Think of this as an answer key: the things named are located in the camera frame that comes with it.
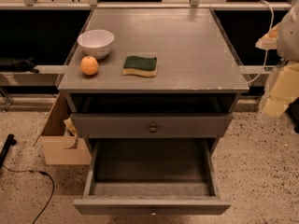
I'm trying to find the black object on shelf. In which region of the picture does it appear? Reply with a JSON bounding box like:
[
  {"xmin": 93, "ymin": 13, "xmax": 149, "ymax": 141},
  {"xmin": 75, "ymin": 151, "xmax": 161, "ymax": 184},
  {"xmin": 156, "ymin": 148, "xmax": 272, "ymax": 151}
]
[{"xmin": 0, "ymin": 58, "xmax": 39, "ymax": 74}]

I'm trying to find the grey upper closed drawer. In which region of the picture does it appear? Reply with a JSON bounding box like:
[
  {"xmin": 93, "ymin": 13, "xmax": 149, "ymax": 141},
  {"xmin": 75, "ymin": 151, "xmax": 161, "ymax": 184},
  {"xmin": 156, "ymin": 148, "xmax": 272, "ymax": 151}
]
[{"xmin": 71, "ymin": 114, "xmax": 233, "ymax": 139}]

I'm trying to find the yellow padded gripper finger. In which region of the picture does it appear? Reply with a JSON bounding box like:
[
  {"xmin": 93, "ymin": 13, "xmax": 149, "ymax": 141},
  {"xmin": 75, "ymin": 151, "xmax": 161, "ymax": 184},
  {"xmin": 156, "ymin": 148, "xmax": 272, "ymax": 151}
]
[{"xmin": 262, "ymin": 63, "xmax": 299, "ymax": 118}]

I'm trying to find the black floor cable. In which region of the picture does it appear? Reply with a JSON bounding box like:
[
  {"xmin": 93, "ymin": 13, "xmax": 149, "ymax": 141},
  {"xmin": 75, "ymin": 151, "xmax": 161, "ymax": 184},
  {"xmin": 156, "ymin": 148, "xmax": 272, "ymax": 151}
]
[{"xmin": 0, "ymin": 164, "xmax": 56, "ymax": 224}]

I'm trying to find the cardboard box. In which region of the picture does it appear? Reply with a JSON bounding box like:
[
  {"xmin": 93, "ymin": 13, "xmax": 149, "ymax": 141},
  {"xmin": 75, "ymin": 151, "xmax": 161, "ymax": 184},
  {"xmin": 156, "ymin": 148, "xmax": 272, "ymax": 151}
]
[{"xmin": 38, "ymin": 94, "xmax": 92, "ymax": 165}]

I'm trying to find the green and yellow sponge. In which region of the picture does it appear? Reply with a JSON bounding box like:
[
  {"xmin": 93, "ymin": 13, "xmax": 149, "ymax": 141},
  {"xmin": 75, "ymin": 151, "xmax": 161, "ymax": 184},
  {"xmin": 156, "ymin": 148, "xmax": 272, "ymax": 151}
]
[{"xmin": 122, "ymin": 56, "xmax": 157, "ymax": 77}]

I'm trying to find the white ceramic bowl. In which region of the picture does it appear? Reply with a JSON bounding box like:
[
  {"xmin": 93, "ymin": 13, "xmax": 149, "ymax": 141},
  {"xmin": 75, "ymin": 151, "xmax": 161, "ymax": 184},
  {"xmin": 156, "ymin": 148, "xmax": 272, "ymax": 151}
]
[{"xmin": 77, "ymin": 29, "xmax": 114, "ymax": 59}]

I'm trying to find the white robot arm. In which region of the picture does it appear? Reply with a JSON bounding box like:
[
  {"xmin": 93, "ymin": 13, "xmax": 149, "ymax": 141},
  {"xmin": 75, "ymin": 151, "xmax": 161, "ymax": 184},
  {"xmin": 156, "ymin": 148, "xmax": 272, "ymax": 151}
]
[{"xmin": 255, "ymin": 1, "xmax": 299, "ymax": 118}]

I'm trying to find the orange fruit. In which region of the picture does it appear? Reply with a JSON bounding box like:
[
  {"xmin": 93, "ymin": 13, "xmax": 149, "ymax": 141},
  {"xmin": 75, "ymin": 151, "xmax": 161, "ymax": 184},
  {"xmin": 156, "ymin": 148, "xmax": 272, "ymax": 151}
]
[{"xmin": 80, "ymin": 56, "xmax": 99, "ymax": 76}]

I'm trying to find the grey open lower drawer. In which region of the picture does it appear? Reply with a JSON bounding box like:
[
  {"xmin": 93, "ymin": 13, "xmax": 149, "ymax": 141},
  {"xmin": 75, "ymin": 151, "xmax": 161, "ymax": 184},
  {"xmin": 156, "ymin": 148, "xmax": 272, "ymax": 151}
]
[{"xmin": 74, "ymin": 139, "xmax": 231, "ymax": 216}]

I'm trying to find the black bar on floor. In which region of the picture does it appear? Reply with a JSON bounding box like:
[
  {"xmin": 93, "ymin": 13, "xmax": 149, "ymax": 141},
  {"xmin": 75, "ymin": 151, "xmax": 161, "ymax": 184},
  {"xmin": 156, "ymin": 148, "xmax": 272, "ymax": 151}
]
[{"xmin": 0, "ymin": 133, "xmax": 17, "ymax": 169}]

